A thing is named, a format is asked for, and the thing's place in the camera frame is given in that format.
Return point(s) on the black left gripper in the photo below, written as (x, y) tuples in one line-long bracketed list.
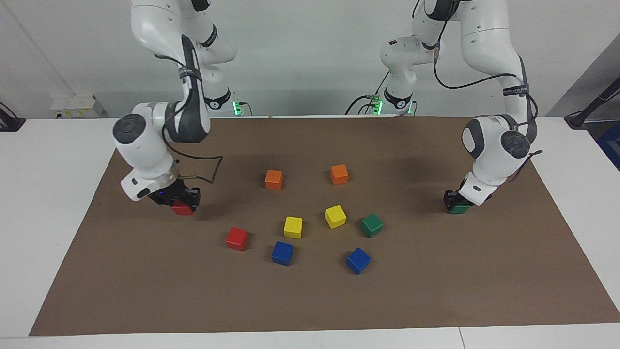
[(454, 196)]

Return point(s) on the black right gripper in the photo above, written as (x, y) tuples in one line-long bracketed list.
[(169, 194)]

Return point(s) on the green wooden cube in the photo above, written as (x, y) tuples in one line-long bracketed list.
[(372, 225), (460, 209)]

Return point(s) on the red wooden cube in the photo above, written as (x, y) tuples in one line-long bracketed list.
[(183, 209), (237, 239)]

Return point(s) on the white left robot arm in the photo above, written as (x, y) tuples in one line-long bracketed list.
[(489, 140)]

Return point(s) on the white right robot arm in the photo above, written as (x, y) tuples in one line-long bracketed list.
[(145, 145)]

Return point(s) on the orange wooden cube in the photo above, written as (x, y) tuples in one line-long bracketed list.
[(273, 179), (339, 174)]

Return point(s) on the green lit right base connector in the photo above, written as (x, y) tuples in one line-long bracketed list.
[(237, 107)]

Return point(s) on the green lit base connector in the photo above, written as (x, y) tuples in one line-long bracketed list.
[(375, 103), (237, 107)]

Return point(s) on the yellow wooden cube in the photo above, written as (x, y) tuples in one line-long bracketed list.
[(335, 216), (293, 227)]

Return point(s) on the blue wooden cube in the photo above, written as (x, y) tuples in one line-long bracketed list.
[(282, 253), (358, 260)]

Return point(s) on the green lit left base connector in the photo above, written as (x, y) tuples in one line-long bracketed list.
[(375, 103)]

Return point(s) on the brown table mat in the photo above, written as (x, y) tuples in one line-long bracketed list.
[(310, 291)]

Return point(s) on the white power strip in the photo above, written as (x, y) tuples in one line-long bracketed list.
[(77, 106)]

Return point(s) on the black stand leg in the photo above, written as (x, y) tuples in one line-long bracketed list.
[(588, 112)]

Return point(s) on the blue box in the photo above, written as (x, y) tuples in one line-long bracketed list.
[(611, 145)]

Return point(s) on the black device at table edge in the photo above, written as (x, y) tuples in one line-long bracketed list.
[(9, 121)]

